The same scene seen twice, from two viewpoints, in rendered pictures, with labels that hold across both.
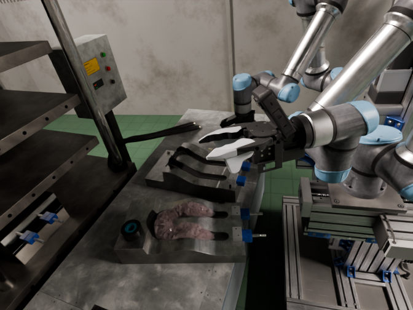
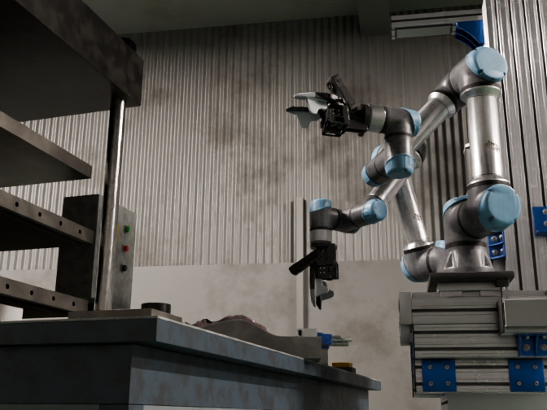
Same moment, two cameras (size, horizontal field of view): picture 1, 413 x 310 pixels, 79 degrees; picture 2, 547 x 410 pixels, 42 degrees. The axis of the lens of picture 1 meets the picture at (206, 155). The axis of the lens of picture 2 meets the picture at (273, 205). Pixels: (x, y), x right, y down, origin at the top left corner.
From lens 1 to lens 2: 173 cm
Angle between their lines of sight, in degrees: 54
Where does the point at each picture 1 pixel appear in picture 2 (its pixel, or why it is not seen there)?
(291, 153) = (356, 123)
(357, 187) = (457, 261)
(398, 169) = (470, 195)
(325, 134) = (378, 110)
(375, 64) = (423, 117)
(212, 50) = not seen: hidden behind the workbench
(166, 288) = not seen: hidden behind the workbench
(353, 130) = (400, 115)
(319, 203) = (421, 298)
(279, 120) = (344, 93)
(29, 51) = (76, 160)
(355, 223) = (474, 327)
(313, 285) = not seen: outside the picture
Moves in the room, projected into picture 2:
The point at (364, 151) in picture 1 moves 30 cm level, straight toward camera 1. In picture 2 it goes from (449, 215) to (409, 187)
